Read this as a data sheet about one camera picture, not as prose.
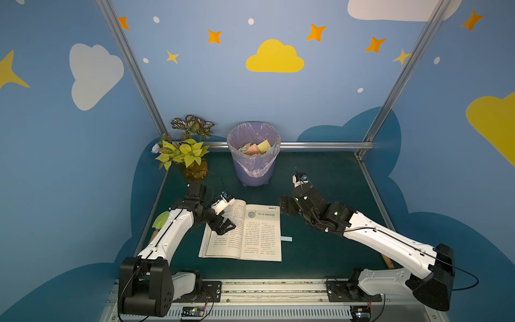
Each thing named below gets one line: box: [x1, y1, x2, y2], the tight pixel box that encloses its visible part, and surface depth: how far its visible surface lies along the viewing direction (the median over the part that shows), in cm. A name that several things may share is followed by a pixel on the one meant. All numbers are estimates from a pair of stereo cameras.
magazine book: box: [199, 200, 283, 262], surface depth 87 cm
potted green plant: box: [151, 114, 215, 182], surface depth 92 cm
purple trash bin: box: [226, 121, 281, 188], surface depth 94 cm
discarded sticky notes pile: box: [238, 139, 271, 156], surface depth 106 cm
